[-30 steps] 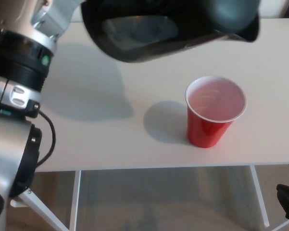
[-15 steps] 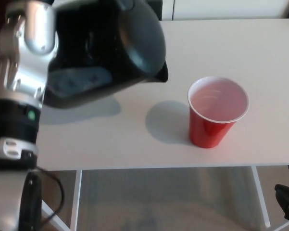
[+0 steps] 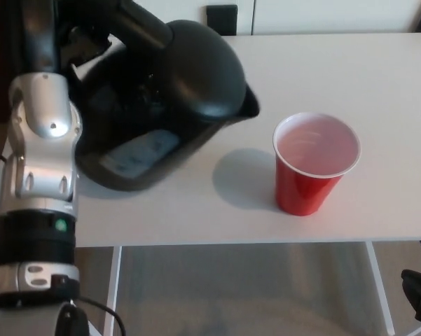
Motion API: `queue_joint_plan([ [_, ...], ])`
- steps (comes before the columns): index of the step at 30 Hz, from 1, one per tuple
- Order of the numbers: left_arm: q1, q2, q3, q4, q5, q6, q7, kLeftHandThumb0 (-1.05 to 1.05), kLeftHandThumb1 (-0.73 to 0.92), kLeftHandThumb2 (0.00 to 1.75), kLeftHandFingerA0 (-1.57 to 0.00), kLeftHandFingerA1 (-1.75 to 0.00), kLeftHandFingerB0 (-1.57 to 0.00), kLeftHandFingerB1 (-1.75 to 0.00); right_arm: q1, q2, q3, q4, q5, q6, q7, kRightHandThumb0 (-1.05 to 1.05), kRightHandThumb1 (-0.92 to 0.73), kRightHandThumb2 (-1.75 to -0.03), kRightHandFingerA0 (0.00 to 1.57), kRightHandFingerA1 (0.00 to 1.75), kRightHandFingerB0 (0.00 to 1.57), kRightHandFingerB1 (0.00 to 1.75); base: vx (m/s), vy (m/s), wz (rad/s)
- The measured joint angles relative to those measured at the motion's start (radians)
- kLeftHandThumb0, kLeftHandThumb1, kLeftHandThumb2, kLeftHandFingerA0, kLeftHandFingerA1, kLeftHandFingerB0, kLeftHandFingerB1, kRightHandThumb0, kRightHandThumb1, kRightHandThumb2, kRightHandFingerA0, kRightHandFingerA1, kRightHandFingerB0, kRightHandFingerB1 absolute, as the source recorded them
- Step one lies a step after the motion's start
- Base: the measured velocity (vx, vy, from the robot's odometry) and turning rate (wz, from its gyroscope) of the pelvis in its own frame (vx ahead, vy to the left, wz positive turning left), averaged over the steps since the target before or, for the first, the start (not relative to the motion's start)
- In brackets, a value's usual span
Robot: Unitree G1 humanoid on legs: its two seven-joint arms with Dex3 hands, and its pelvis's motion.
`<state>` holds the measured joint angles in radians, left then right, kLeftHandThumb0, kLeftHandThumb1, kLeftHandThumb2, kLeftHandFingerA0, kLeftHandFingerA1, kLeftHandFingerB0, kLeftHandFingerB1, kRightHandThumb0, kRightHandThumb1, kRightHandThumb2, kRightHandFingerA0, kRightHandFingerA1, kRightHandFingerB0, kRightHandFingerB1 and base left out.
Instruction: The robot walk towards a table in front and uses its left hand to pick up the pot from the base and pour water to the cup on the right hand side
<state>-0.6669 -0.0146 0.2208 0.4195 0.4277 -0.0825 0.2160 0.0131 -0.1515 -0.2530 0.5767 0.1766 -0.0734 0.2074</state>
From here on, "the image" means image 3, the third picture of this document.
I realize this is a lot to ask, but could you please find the white metal-frame table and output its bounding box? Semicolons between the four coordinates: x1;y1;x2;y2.
0;33;421;336

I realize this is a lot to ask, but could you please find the dark brown wooden panel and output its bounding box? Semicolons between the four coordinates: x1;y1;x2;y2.
0;0;26;124

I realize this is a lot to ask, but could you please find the black electric kettle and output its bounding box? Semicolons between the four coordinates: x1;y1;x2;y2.
68;0;261;193

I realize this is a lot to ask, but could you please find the red plastic cup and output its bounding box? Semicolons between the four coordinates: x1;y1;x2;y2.
272;111;361;217

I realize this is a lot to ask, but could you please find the white cabinet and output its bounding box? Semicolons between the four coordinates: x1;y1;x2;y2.
132;0;421;36

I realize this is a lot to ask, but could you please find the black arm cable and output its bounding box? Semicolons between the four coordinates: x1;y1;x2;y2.
65;295;127;336

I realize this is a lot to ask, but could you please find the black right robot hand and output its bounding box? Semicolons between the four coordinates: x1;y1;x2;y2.
401;240;421;325

